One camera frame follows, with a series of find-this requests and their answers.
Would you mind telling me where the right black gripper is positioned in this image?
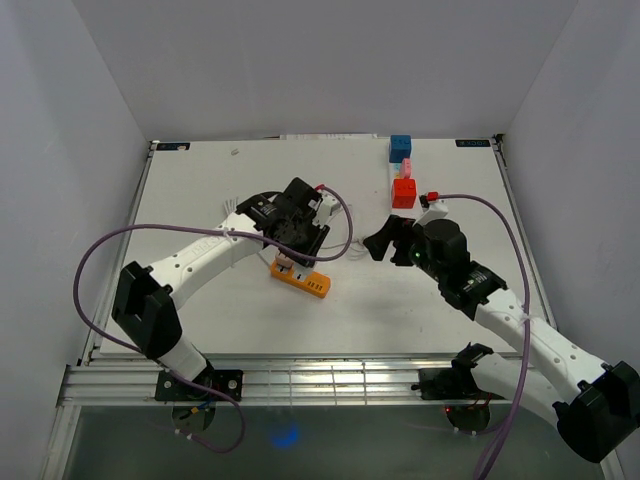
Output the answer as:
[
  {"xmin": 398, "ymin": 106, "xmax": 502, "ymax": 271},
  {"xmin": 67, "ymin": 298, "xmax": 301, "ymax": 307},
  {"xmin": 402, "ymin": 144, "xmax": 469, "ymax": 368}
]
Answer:
[{"xmin": 363, "ymin": 215, "xmax": 445, "ymax": 283}]

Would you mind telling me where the rose gold plug adapter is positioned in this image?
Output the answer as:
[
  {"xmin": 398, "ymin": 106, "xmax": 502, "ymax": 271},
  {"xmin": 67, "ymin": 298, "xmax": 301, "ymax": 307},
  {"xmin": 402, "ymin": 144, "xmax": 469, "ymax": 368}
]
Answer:
[{"xmin": 275, "ymin": 253, "xmax": 293, "ymax": 269}]

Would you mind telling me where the orange power strip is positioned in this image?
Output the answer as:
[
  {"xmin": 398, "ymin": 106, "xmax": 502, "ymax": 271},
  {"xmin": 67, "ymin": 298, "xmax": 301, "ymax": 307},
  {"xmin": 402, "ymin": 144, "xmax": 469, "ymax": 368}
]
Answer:
[{"xmin": 221, "ymin": 198, "xmax": 333, "ymax": 300}]

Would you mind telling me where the red cube socket adapter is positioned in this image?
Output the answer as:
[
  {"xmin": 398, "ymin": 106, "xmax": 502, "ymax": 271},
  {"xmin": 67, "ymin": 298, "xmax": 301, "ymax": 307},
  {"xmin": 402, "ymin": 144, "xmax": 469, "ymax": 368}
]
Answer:
[{"xmin": 391, "ymin": 178, "xmax": 417, "ymax": 209}]

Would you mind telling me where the white multicolour power strip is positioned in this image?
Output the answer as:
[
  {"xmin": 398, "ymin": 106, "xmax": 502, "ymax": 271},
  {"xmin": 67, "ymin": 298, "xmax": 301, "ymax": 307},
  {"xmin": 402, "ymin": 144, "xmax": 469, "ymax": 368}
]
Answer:
[{"xmin": 319, "ymin": 149, "xmax": 424, "ymax": 261}]

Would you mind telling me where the pink plug adapter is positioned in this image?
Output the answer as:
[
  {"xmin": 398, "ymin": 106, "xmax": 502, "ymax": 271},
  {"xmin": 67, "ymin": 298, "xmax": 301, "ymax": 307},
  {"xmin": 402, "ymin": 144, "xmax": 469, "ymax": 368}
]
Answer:
[{"xmin": 398, "ymin": 158, "xmax": 412, "ymax": 179}]

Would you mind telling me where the blue cube socket adapter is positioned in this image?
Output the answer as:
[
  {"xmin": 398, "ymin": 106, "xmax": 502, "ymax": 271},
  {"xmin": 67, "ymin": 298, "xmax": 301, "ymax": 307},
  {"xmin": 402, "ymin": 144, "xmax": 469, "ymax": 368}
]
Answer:
[{"xmin": 389, "ymin": 134, "xmax": 412, "ymax": 164}]

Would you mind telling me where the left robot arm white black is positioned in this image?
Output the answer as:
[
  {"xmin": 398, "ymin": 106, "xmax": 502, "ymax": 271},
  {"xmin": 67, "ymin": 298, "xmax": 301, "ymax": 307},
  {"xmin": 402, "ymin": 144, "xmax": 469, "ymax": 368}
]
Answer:
[{"xmin": 112, "ymin": 178, "xmax": 341, "ymax": 400}]

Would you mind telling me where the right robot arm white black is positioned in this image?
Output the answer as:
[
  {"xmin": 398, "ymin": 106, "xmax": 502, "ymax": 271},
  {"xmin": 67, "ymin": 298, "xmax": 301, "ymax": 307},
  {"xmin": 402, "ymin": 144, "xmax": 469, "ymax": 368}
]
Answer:
[{"xmin": 364, "ymin": 215, "xmax": 639, "ymax": 463}]

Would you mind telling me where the right corner label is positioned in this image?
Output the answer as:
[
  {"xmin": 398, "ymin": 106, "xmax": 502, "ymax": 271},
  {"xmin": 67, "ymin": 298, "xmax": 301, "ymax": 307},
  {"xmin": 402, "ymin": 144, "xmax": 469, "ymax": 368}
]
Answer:
[{"xmin": 455, "ymin": 139, "xmax": 491, "ymax": 148}]

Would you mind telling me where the corner label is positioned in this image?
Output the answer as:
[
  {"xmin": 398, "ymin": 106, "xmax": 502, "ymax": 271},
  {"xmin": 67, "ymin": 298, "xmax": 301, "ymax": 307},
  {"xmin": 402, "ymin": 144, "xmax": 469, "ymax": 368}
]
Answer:
[
  {"xmin": 155, "ymin": 142, "xmax": 191, "ymax": 151},
  {"xmin": 455, "ymin": 139, "xmax": 491, "ymax": 148}
]

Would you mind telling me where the left corner label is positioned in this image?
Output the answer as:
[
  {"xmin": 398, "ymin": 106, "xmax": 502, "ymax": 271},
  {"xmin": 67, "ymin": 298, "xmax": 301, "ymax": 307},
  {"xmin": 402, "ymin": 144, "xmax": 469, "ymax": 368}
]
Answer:
[{"xmin": 155, "ymin": 142, "xmax": 191, "ymax": 151}]

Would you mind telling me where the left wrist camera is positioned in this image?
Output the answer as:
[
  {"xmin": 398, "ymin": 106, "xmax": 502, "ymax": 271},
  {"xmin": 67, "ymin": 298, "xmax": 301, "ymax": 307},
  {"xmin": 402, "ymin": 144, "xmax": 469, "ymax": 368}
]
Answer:
[{"xmin": 313, "ymin": 185, "xmax": 342, "ymax": 226}]

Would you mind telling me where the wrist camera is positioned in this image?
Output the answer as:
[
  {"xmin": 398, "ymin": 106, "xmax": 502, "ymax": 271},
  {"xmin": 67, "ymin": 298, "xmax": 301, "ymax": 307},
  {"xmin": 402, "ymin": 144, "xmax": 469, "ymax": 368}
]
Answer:
[
  {"xmin": 416, "ymin": 192, "xmax": 449, "ymax": 226},
  {"xmin": 313, "ymin": 185, "xmax": 342, "ymax": 226}
]

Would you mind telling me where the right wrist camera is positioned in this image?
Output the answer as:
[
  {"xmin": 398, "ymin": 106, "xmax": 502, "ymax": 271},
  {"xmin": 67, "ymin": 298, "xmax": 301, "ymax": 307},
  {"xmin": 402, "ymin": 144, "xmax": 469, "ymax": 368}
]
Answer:
[{"xmin": 416, "ymin": 192, "xmax": 449, "ymax": 226}]

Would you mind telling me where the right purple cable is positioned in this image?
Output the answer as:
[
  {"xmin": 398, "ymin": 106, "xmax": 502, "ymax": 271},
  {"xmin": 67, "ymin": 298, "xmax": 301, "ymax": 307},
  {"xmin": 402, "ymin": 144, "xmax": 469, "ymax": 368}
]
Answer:
[{"xmin": 442, "ymin": 193, "xmax": 532, "ymax": 480}]

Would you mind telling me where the purple cable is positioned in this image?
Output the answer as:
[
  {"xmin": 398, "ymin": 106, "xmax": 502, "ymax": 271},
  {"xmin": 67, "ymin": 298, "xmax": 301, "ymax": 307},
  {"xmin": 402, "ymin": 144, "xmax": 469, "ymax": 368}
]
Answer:
[
  {"xmin": 73, "ymin": 185, "xmax": 355, "ymax": 454},
  {"xmin": 442, "ymin": 193, "xmax": 532, "ymax": 480}
]

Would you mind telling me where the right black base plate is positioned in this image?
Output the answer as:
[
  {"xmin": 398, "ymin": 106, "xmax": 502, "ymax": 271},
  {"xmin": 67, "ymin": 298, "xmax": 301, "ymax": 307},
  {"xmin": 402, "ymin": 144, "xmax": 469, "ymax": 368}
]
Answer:
[{"xmin": 411, "ymin": 367, "xmax": 492, "ymax": 400}]

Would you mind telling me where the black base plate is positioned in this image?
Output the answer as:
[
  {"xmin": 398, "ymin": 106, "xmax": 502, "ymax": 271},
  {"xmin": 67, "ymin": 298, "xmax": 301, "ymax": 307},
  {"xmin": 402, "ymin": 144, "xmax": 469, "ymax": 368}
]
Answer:
[
  {"xmin": 411, "ymin": 367, "xmax": 492, "ymax": 400},
  {"xmin": 153, "ymin": 369, "xmax": 244, "ymax": 402}
]

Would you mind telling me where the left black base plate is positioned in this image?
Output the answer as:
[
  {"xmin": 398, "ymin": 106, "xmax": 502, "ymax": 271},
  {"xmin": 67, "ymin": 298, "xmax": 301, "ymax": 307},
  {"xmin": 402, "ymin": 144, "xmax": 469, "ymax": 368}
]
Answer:
[{"xmin": 153, "ymin": 369, "xmax": 244, "ymax": 402}]

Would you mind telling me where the aluminium frame rail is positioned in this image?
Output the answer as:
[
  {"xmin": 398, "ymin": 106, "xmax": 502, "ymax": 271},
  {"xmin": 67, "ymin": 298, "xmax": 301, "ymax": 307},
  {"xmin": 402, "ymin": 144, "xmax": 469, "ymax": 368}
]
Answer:
[{"xmin": 54, "ymin": 357, "xmax": 601, "ymax": 409}]

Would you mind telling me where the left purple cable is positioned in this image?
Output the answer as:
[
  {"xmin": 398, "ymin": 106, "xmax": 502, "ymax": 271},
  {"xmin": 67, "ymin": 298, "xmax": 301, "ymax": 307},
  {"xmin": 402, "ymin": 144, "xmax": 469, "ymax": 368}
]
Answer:
[{"xmin": 73, "ymin": 185, "xmax": 355, "ymax": 454}]

